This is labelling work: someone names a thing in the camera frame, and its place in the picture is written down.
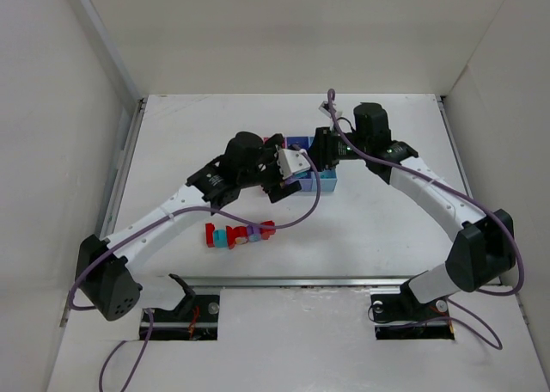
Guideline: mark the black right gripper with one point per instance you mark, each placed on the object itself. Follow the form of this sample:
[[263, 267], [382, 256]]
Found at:
[[322, 150]]

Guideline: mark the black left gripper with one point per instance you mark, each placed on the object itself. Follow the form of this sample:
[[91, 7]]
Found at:
[[271, 174]]

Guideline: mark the purple arch lego brick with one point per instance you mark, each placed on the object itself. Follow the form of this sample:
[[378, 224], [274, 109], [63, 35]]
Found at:
[[253, 233]]

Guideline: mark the red lego pile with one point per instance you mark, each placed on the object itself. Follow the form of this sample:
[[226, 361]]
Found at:
[[229, 237]]

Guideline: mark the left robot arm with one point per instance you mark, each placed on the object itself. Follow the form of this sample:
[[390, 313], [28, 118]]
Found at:
[[108, 269]]

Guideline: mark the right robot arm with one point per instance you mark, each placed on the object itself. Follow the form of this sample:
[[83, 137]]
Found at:
[[482, 241]]

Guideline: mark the purple-blue container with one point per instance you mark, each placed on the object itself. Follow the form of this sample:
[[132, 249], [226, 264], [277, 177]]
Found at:
[[305, 178]]

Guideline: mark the light blue container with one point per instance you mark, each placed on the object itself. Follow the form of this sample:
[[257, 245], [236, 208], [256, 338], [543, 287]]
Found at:
[[328, 181]]

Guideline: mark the pink container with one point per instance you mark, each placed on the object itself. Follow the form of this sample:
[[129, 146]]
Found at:
[[275, 140]]

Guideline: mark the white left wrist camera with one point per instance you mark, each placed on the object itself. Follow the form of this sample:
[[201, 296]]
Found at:
[[292, 162]]

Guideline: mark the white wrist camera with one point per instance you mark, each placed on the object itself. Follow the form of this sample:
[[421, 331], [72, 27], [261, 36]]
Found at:
[[329, 111], [292, 162]]

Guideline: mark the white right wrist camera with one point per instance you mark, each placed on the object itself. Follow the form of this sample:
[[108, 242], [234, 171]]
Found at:
[[329, 111]]

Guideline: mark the aluminium rail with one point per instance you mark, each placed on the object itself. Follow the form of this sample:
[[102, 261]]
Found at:
[[275, 283]]

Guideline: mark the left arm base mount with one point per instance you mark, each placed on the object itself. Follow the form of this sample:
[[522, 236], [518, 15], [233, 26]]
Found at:
[[200, 323]]

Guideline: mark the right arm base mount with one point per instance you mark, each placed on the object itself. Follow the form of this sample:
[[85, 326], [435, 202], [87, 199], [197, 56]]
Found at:
[[393, 321]]

